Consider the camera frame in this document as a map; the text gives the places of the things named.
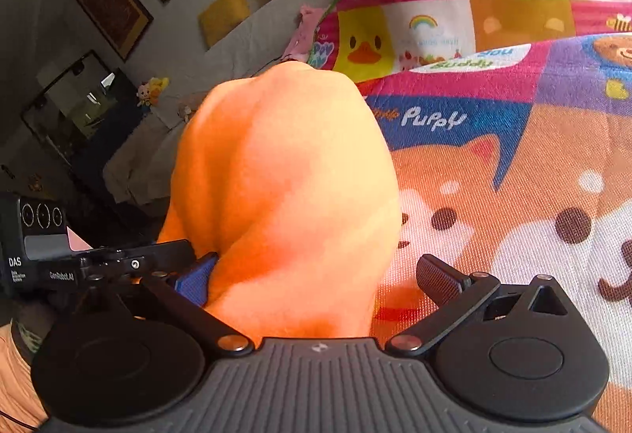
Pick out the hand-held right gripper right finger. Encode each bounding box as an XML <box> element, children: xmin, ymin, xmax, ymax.
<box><xmin>385</xmin><ymin>254</ymin><xmax>570</xmax><ymax>358</ymax></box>

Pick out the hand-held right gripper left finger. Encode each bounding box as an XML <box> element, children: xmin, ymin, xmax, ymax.
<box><xmin>73</xmin><ymin>252</ymin><xmax>250</xmax><ymax>358</ymax></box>

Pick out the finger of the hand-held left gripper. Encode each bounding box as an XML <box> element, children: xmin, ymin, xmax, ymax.
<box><xmin>76</xmin><ymin>239</ymin><xmax>198</xmax><ymax>283</ymax></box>

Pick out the orange pumpkin costume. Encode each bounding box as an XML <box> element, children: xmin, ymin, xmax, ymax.
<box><xmin>157</xmin><ymin>61</ymin><xmax>403</xmax><ymax>346</ymax></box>

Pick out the glass cabinet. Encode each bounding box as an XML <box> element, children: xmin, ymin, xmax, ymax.
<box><xmin>21</xmin><ymin>50</ymin><xmax>145</xmax><ymax>170</ymax></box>

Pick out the colourful cartoon printed blanket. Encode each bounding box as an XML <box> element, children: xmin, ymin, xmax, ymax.
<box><xmin>310</xmin><ymin>0</ymin><xmax>632</xmax><ymax>433</ymax></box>

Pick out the yellow plush toy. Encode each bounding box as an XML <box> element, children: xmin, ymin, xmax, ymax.
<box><xmin>135</xmin><ymin>76</ymin><xmax>170</xmax><ymax>109</ymax></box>

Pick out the yellow pillow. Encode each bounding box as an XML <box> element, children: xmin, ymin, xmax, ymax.
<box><xmin>197</xmin><ymin>0</ymin><xmax>254</xmax><ymax>50</ymax></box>

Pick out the pink garment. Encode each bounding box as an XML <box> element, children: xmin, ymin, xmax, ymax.
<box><xmin>283</xmin><ymin>4</ymin><xmax>330</xmax><ymax>65</ymax></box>

